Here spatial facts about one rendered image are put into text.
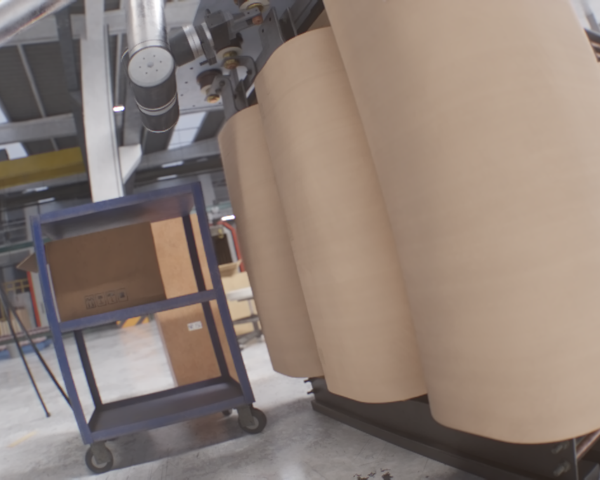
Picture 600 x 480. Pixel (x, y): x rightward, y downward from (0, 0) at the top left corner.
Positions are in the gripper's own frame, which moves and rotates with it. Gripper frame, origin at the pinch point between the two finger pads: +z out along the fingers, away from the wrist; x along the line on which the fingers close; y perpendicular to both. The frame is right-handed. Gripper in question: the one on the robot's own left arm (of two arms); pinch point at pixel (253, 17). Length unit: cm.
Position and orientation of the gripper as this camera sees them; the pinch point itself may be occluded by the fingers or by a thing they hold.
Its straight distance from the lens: 125.9
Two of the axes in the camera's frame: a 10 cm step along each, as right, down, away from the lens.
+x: -0.9, 1.0, 9.9
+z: 9.0, -4.3, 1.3
